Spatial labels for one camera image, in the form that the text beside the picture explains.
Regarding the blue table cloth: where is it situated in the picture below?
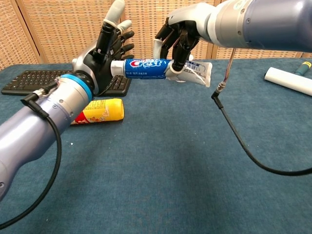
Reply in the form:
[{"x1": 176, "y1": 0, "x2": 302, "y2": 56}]
[{"x1": 0, "y1": 57, "x2": 312, "y2": 234}]

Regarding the black keyboard cable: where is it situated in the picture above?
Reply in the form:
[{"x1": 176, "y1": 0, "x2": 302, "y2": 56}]
[{"x1": 97, "y1": 75, "x2": 117, "y2": 96}]

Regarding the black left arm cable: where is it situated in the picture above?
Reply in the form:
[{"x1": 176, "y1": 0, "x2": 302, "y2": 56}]
[{"x1": 0, "y1": 86, "x2": 62, "y2": 229}]

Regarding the white paper roll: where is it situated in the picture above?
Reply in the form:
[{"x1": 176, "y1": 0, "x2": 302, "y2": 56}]
[{"x1": 264, "y1": 67, "x2": 312, "y2": 97}]

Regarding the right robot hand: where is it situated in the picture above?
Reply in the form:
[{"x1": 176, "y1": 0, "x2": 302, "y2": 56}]
[{"x1": 153, "y1": 2, "x2": 215, "y2": 73}]

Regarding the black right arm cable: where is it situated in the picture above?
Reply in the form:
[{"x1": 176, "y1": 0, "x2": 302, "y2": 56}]
[{"x1": 211, "y1": 47, "x2": 312, "y2": 176}]

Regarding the yellow plastic bottle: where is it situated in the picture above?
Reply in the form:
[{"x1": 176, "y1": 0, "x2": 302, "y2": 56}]
[{"x1": 70, "y1": 97, "x2": 125, "y2": 125}]

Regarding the blue and white toothpaste tube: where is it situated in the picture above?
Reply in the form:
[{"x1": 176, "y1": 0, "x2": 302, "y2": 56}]
[{"x1": 111, "y1": 58, "x2": 213, "y2": 88}]

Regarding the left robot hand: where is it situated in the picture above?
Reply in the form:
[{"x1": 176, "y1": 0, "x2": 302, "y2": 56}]
[{"x1": 72, "y1": 0, "x2": 135, "y2": 96}]

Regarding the black computer keyboard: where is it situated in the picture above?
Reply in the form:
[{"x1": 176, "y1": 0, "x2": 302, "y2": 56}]
[{"x1": 1, "y1": 70, "x2": 132, "y2": 97}]

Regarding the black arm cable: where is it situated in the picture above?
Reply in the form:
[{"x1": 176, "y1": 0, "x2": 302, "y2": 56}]
[
  {"x1": 0, "y1": 86, "x2": 62, "y2": 229},
  {"x1": 211, "y1": 47, "x2": 312, "y2": 176}
]

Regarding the woven wooden folding screen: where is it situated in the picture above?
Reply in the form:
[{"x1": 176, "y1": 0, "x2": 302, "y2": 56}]
[{"x1": 0, "y1": 0, "x2": 312, "y2": 71}]

